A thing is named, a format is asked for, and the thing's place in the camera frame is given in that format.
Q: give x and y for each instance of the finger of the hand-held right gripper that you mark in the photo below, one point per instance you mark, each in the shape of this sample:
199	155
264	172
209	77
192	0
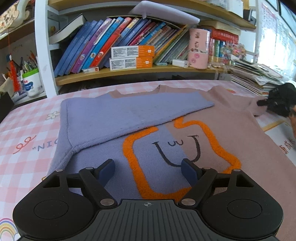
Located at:
263	102

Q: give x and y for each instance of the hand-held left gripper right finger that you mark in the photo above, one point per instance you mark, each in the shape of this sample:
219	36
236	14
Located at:
188	169

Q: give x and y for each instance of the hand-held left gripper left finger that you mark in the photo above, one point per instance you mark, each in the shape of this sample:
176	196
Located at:
108	168

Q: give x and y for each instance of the purple and pink sweater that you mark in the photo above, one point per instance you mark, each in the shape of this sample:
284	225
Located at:
115	115

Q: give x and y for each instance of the person's right hand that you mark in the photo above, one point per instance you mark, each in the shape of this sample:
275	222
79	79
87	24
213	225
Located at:
293	120

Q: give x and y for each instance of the stack of books and papers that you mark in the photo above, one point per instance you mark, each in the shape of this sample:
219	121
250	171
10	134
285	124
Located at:
254	76

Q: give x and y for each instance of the colourful bead ornament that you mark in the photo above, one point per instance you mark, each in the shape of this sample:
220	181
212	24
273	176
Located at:
238	52

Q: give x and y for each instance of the pearl strand with ribbon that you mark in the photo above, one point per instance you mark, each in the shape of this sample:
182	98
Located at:
217	66

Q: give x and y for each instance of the red thick dictionary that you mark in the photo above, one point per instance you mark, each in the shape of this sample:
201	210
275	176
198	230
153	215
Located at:
225	36

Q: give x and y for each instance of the pink sticker canister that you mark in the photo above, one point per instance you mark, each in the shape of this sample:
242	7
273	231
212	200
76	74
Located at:
198	48

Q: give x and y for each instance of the black small device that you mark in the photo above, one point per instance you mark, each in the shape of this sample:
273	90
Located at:
249	16

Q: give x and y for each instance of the beige thick book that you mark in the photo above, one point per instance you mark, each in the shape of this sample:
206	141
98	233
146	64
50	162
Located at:
219	25

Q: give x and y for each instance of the pink checked cartoon desk mat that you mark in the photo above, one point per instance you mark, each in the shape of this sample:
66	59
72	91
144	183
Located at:
27	129

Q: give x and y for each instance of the white charger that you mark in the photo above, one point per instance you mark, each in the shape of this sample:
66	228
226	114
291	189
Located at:
180	63

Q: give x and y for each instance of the small white red box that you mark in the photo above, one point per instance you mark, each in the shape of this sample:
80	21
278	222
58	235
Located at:
90	70

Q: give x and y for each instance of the white and wooden bookshelf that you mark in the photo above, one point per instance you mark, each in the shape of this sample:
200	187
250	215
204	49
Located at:
138	72

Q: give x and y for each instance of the orange and white box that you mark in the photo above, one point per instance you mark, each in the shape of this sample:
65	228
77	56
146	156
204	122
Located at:
131	51
129	63

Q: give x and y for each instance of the teal small case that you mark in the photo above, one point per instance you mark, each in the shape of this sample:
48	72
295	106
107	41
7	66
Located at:
161	63

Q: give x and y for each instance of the black box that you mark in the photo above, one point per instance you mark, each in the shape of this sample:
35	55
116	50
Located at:
5	106

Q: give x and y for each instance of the bundle of pens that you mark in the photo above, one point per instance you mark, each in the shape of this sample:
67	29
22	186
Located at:
29	63

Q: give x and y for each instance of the red tassel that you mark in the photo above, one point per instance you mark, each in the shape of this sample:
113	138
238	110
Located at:
15	74

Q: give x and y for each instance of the white flat lamp head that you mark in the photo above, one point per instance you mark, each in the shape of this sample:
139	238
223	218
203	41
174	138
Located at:
164	12

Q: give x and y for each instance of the row of leaning picture books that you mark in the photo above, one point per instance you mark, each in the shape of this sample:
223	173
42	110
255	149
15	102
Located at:
120	32

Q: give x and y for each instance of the black thick book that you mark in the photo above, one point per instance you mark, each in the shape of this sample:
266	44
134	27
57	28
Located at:
67	29

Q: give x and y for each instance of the white side shelf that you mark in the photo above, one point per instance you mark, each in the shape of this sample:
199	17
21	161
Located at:
41	34

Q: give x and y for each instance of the cartoon figure ornament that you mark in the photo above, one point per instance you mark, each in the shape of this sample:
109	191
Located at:
11	16

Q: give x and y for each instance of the alphabet wall poster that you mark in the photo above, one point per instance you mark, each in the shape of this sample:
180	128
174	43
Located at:
268	30

